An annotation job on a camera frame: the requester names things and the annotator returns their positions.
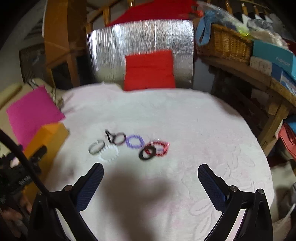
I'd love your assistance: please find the white patterned box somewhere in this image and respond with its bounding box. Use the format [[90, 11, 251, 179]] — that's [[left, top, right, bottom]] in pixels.
[[249, 56, 273, 76]]

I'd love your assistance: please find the dark translucent bead bracelet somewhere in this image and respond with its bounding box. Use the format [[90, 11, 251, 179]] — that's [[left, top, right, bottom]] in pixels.
[[113, 132, 127, 146]]

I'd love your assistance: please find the wooden chair frame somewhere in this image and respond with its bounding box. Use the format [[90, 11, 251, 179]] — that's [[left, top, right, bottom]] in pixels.
[[44, 0, 111, 88]]

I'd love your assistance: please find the wicker basket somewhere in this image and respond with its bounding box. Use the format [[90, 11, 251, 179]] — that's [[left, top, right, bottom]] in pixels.
[[196, 23, 253, 64]]

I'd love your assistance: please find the patterned cloth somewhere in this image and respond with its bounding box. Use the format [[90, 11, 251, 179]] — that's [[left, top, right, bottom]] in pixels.
[[47, 87, 65, 109]]

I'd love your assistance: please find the white bead bracelet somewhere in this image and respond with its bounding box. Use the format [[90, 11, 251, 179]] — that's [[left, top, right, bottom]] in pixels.
[[98, 144, 119, 162]]

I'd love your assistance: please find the silver foil panel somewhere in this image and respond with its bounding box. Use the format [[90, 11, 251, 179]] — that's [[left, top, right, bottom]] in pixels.
[[87, 20, 195, 90]]

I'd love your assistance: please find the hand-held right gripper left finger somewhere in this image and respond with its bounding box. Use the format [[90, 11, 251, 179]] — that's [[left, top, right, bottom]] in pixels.
[[28, 163, 104, 241]]

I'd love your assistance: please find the purple bead bracelet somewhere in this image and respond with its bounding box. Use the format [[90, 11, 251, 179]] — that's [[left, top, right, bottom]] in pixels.
[[126, 135, 145, 149]]

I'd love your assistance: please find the clear plastic bag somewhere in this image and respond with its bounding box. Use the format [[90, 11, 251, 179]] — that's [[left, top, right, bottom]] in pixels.
[[196, 1, 251, 35]]

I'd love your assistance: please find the teal cardboard box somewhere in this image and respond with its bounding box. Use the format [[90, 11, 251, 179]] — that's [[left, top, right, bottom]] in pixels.
[[251, 39, 296, 78]]

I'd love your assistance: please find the black cable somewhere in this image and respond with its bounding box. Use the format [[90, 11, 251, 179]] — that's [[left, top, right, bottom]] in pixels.
[[0, 129, 51, 195]]

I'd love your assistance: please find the wooden shelf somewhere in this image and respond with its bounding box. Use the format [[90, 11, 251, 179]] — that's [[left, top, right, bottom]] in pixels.
[[201, 56, 296, 158]]

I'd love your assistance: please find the person's left hand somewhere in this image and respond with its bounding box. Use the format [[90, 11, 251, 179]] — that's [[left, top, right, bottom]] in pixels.
[[0, 197, 32, 233]]

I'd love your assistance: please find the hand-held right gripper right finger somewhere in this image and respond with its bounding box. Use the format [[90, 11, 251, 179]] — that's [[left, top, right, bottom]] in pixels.
[[198, 164, 274, 241]]

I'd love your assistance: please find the red bead bracelet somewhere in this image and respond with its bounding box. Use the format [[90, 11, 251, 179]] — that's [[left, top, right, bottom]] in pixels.
[[150, 140, 170, 157]]

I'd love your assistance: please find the grey bead bracelet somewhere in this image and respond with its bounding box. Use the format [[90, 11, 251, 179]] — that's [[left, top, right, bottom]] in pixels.
[[88, 140, 105, 154]]

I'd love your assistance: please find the blue cloth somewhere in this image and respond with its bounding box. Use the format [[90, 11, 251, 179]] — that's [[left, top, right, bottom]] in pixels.
[[196, 10, 216, 46]]

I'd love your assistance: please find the red bag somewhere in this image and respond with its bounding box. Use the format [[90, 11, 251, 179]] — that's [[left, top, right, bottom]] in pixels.
[[279, 123, 296, 160]]

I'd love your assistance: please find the thin black bracelet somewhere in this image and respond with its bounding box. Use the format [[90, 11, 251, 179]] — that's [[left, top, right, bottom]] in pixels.
[[105, 130, 116, 143]]

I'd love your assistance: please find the red cloth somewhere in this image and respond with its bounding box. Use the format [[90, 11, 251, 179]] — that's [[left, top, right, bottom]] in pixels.
[[107, 0, 199, 27]]

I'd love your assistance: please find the pink cushion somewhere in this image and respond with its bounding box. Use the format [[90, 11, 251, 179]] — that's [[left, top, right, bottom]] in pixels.
[[6, 85, 65, 145]]

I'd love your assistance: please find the black bead bracelet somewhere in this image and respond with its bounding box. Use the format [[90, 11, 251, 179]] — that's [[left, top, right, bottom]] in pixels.
[[139, 144, 156, 160]]

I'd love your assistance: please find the red cushion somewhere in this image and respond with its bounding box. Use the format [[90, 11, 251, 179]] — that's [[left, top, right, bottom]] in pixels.
[[124, 50, 176, 91]]

